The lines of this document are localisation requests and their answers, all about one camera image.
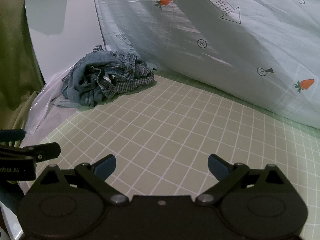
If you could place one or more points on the green curtain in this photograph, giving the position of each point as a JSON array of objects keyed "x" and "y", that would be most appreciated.
[{"x": 15, "y": 55}]

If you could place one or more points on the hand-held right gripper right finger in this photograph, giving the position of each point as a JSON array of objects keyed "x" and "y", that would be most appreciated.
[{"x": 218, "y": 167}]

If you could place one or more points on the white headboard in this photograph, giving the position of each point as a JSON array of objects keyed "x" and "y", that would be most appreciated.
[{"x": 62, "y": 17}]

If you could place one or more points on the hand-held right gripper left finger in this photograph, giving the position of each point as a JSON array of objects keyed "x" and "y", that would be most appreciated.
[{"x": 105, "y": 167}]

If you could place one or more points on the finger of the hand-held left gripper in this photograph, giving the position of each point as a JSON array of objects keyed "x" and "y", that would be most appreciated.
[
  {"x": 12, "y": 134},
  {"x": 47, "y": 150}
]

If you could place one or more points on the blue checked shirt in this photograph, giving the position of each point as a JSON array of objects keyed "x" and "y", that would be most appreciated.
[{"x": 136, "y": 82}]

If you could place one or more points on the blue denim jeans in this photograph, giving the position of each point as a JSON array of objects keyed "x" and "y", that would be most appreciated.
[{"x": 87, "y": 68}]

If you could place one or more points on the clear plastic bag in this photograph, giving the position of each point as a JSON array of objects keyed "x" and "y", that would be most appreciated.
[{"x": 42, "y": 110}]

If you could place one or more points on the carrot printed blanket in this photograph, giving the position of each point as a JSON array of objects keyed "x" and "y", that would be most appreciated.
[{"x": 225, "y": 55}]

